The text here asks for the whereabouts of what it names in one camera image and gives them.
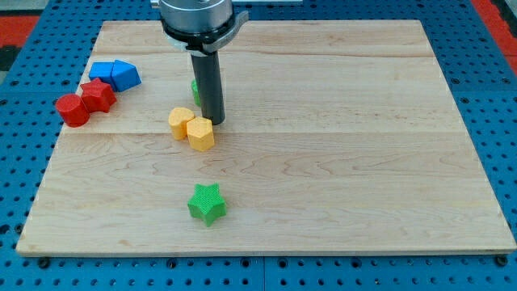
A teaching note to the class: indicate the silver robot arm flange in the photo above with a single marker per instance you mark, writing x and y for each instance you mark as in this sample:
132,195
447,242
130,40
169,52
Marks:
199,27

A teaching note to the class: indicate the green star block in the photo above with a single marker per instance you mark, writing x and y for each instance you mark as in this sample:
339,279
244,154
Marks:
207,203

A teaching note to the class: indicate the red star block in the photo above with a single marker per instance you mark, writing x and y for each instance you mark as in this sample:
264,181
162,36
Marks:
97,95

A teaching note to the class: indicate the yellow hexagon block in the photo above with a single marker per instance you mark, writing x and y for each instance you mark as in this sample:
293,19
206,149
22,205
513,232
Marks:
200,134

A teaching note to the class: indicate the wooden board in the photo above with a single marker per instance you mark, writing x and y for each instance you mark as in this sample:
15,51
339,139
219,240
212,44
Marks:
340,138

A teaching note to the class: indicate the yellow heart block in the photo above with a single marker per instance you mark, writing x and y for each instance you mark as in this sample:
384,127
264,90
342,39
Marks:
178,119

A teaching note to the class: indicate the green block behind rod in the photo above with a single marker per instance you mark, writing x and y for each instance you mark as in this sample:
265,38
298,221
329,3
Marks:
195,93

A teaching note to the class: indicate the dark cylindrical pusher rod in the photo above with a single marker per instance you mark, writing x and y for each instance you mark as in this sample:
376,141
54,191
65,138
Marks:
208,81

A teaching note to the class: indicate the blue pentagon block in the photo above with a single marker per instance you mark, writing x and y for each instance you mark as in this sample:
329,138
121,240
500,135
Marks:
124,75

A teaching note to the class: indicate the blue cube block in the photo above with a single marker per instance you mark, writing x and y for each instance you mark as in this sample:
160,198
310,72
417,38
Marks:
102,70

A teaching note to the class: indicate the red cylinder block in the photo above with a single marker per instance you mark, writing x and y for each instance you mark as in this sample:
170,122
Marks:
72,110

